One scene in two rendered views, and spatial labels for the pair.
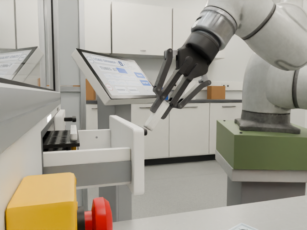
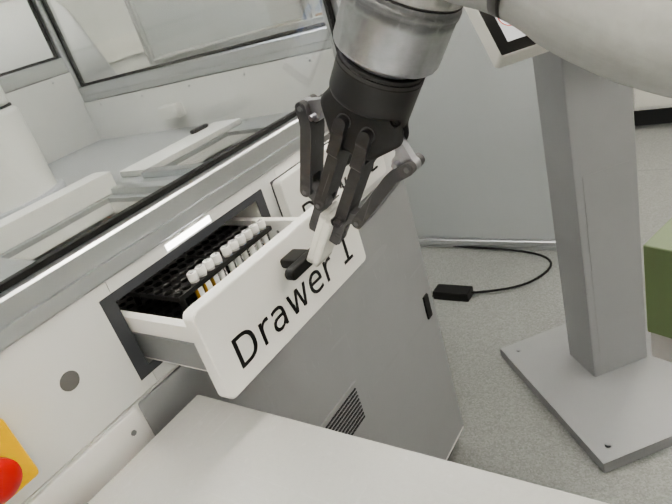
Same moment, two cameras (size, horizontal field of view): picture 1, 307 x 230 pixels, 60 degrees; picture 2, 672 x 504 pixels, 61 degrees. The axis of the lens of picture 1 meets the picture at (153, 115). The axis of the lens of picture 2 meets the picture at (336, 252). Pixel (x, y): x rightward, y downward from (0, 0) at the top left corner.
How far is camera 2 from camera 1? 58 cm
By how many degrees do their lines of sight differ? 59
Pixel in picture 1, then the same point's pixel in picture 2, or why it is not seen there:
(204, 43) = (343, 90)
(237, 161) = (657, 316)
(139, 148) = (198, 341)
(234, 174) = (657, 342)
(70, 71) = not seen: outside the picture
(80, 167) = (163, 341)
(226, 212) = (390, 469)
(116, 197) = (584, 253)
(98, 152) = (174, 328)
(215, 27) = (349, 44)
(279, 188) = not seen: outside the picture
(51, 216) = not seen: outside the picture
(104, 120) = (545, 79)
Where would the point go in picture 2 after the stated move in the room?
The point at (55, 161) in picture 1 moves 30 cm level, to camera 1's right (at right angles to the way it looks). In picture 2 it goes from (141, 328) to (287, 441)
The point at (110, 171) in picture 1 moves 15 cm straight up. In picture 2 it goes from (194, 355) to (135, 232)
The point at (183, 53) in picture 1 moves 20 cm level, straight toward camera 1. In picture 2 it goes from (329, 108) to (112, 202)
